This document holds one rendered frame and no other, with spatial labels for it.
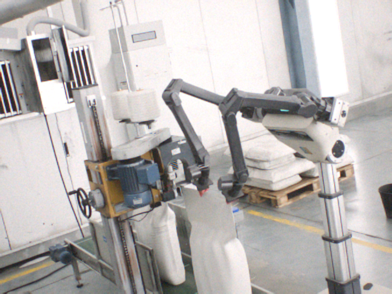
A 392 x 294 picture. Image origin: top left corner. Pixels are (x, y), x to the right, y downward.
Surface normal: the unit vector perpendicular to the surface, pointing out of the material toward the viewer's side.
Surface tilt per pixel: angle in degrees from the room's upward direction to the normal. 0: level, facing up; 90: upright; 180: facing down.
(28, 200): 90
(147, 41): 90
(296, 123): 40
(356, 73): 90
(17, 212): 91
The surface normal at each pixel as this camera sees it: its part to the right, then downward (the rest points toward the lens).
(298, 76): -0.83, 0.26
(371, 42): 0.52, 0.07
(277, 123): -0.67, -0.57
